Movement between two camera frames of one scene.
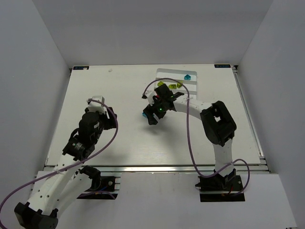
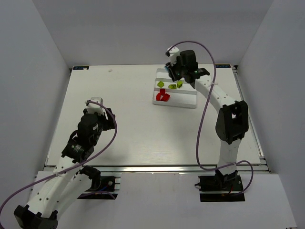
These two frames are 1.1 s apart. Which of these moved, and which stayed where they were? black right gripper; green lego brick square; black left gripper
Moved: black right gripper
Stayed: black left gripper; green lego brick square
